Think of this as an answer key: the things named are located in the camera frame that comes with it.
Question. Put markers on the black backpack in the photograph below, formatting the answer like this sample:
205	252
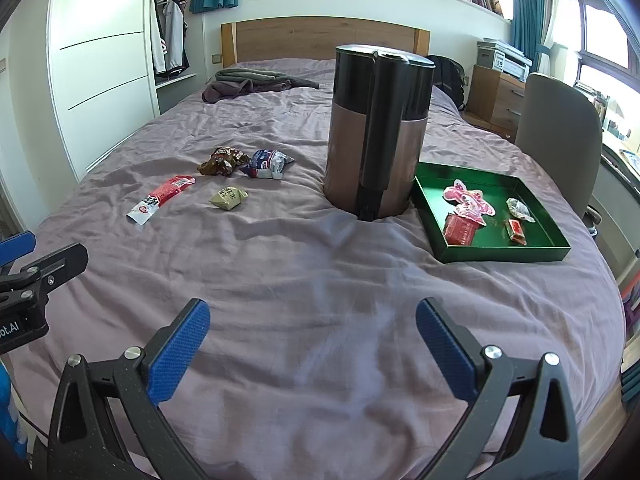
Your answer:
450	80

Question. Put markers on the brown snack packet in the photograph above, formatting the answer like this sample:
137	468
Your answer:
222	160

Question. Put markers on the mauve crumpled garment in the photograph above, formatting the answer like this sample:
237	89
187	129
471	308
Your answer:
225	91

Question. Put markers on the bed with purple sheet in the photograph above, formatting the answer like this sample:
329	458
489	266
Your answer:
300	285

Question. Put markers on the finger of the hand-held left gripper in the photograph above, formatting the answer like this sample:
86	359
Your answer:
20	247
60	262

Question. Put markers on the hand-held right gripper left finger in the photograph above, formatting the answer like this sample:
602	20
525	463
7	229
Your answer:
180	355

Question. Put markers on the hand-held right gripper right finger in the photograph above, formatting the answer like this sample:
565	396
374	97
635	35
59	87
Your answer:
445	355

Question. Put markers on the green tray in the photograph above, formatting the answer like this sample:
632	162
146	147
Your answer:
435	195

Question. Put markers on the person's left hand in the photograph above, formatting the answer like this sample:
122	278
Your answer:
10	410

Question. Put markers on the small red orange packet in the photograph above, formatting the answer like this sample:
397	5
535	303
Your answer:
517	232

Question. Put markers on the square red snack packet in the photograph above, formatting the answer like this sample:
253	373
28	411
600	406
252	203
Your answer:
460	231

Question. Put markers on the hanging clothes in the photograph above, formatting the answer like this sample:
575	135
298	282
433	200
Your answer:
170	35

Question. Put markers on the grey office chair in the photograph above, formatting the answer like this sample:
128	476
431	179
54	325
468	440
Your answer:
555	125

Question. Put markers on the white desk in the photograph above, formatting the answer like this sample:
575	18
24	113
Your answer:
625	160

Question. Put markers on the pile of folded clothes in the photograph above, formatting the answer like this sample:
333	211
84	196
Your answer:
260	77

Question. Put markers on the wooden nightstand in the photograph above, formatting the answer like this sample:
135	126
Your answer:
495	100

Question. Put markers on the grey printer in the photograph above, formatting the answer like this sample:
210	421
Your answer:
492	52

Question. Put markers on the pale green snack packet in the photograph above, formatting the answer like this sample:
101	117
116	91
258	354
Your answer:
227	197

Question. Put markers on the pink cartoon shaped packet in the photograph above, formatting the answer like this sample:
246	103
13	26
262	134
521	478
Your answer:
467	200

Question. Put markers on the clear mouse print candy packet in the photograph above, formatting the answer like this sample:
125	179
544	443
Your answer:
520	209

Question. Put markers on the blue and white snack packet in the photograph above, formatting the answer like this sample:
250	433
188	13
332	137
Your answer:
265	162

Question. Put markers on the white printer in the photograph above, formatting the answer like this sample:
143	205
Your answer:
517	67

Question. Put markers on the long red and white packet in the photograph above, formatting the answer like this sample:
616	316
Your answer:
160	197

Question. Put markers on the long teal curtain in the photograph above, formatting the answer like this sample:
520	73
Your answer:
527	10

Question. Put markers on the window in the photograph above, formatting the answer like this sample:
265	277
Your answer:
605	35

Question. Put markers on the black and copper kettle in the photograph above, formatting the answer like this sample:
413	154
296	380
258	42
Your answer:
350	150

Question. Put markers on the wooden headboard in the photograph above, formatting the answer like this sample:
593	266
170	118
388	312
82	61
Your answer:
290	37

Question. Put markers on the white wardrobe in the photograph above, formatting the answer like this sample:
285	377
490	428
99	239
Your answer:
100	60

